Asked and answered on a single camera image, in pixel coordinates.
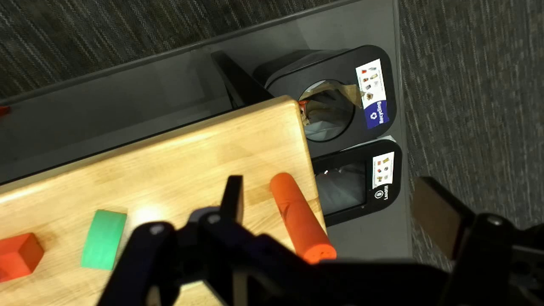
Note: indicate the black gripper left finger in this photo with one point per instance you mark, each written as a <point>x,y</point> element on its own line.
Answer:
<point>232,196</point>

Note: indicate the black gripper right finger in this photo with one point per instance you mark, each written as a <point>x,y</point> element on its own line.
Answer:
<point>441,215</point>

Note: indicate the orange-red cylinder block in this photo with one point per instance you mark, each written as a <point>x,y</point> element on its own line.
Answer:
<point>299,218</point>

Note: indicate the green half-round block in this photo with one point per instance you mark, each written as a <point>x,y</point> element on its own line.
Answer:
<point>103,239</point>

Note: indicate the red flat base block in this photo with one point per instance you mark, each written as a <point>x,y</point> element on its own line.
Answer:
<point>20,256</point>

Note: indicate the black bin white label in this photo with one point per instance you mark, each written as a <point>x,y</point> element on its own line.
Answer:
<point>346,215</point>

